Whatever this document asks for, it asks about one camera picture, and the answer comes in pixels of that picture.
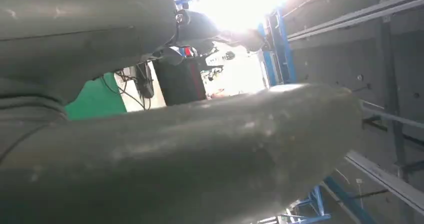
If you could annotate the white ceiling rail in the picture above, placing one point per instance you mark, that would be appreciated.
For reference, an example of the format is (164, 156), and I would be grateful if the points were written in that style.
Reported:
(354, 16)

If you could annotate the white device with black knob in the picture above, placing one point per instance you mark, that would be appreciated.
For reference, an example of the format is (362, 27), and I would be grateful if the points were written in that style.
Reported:
(218, 58)

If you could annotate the blue steel column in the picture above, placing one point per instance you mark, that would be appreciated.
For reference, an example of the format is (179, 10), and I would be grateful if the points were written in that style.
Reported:
(278, 50)

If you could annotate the black box device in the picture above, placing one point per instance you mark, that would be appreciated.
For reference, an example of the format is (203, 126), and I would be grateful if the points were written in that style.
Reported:
(145, 80)

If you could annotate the ribbed grey left robot arm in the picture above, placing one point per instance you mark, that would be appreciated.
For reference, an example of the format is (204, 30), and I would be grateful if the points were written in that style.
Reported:
(26, 116)

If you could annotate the blue metal shelving rack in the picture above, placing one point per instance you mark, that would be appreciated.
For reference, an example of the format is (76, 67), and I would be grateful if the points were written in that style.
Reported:
(318, 206)

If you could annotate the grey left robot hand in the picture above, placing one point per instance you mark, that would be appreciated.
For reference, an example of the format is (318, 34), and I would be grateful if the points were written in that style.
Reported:
(165, 166)

